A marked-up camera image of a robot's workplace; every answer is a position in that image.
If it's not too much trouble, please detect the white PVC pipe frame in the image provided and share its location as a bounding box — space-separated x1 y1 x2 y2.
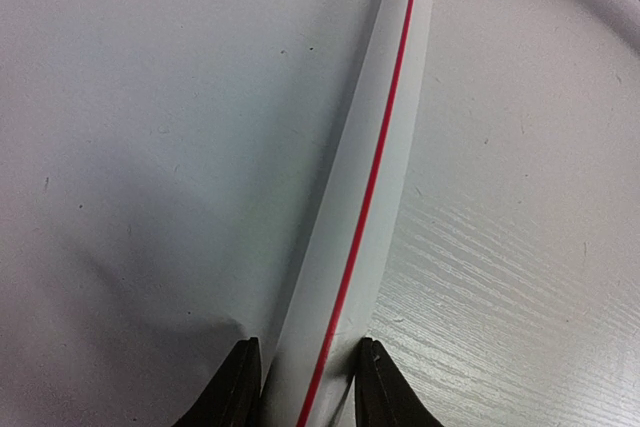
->
261 0 639 426

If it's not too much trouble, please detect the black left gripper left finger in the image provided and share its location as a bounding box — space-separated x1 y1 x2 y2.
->
173 337 262 427

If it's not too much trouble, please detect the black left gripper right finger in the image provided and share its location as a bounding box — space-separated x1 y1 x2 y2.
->
355 337 443 427

